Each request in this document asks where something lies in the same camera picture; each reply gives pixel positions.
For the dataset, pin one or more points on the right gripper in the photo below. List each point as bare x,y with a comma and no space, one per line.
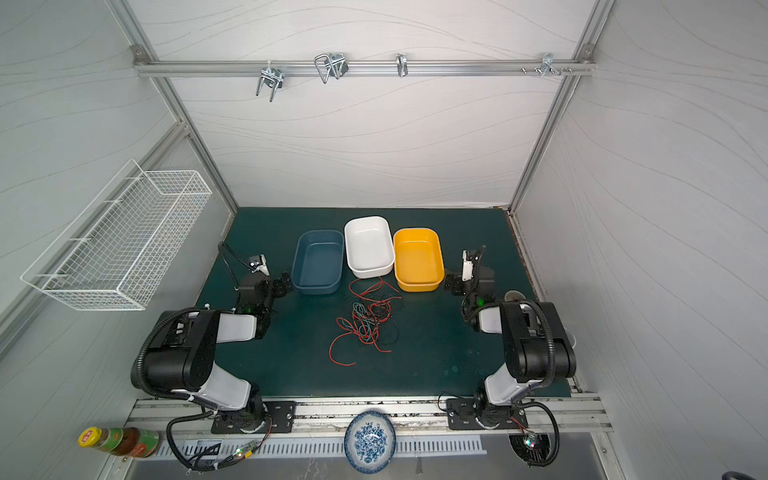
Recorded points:
455,282

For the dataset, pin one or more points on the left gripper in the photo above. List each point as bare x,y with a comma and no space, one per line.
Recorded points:
278,285

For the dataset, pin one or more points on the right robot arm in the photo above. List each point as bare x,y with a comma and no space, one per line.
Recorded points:
536,346

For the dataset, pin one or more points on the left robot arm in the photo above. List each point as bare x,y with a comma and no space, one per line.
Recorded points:
177,359

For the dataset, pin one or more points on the yellow plastic bin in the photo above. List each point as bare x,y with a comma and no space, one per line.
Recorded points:
419,265

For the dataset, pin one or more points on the blue plastic bin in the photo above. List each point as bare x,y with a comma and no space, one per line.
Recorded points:
318,262

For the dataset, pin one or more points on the beige mug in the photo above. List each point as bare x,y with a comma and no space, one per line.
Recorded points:
514,296

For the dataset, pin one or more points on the white plastic bin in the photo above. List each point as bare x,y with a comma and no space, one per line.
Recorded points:
369,247

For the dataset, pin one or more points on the blue white patterned plate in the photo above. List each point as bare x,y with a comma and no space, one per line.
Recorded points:
370,442

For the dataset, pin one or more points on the metal clamp hook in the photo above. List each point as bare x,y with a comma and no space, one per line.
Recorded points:
271,79

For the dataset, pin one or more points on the sauce bottle yellow cap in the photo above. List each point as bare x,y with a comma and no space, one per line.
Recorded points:
121,442

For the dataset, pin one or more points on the aluminium crossbar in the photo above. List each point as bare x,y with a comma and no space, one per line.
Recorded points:
357,68

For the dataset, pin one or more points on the metal U-bolt hook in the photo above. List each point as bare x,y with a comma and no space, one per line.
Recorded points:
331,65

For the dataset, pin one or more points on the metal corner hook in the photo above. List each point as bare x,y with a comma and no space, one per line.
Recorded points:
547,67

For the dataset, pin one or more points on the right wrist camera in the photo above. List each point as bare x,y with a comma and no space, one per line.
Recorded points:
471,260

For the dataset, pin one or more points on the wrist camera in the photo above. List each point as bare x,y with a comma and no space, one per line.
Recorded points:
471,260
258,263

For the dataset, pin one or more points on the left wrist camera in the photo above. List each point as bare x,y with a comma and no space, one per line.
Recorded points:
258,263

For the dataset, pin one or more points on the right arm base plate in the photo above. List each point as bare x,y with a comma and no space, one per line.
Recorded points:
465,414

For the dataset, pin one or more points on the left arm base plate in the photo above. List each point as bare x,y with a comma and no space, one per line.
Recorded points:
275,416

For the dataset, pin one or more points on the white wire basket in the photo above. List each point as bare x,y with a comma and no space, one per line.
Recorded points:
115,253

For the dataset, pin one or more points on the small metal bracket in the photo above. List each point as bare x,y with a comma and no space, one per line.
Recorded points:
401,65

